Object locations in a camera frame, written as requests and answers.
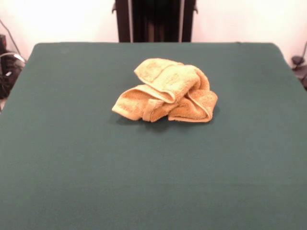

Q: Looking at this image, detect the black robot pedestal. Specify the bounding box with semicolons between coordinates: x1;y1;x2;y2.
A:
112;0;200;43

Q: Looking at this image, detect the yellow terry towel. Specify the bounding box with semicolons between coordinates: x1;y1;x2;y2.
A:
111;57;218;123

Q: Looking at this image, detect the dark green table cloth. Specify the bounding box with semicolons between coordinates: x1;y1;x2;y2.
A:
0;42;307;230

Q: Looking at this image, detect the black stand foot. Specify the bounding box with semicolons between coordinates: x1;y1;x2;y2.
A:
291;40;307;91

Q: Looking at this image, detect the black equipment with cables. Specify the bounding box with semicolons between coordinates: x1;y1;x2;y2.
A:
0;34;26;99

